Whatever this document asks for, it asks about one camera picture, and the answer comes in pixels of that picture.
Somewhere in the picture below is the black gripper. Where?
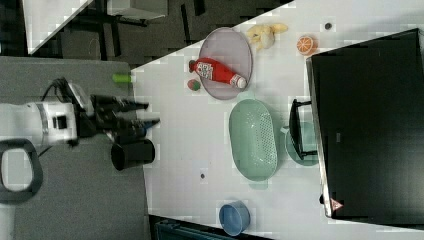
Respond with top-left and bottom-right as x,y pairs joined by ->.
68,83 -> 160,146

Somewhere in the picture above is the green plastic strainer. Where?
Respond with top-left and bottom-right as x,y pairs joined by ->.
228,92 -> 278,190

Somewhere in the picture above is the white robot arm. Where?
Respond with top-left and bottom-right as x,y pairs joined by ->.
1,78 -> 160,205

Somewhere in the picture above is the black cylinder base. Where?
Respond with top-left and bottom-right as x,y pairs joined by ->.
111,139 -> 156,171

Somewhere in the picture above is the green marker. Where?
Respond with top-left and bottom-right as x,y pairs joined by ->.
112,74 -> 132,83

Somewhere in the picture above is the small strawberry toy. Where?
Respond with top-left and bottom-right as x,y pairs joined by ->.
187,79 -> 201,91

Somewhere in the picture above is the red ketchup bottle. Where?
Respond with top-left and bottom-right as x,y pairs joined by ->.
189,58 -> 247,89

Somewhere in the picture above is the grey table at top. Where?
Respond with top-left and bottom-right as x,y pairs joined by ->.
107,0 -> 168,20

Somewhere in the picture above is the dark blue crate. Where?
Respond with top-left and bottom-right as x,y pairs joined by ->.
154,220 -> 236,240

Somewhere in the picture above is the purple oval plate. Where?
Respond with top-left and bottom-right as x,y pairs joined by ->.
199,27 -> 253,100

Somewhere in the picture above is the blue plastic bowl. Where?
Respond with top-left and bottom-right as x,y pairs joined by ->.
219,200 -> 251,236

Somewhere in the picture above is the yellow plush toy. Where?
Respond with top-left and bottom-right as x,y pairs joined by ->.
246,23 -> 288,51

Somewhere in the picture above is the green cup by oven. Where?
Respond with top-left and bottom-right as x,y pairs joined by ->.
280,122 -> 318,166

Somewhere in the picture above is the orange slice toy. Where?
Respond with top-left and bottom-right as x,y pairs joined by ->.
296,36 -> 317,56

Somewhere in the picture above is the black oven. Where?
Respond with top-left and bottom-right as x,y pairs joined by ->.
306,29 -> 424,229

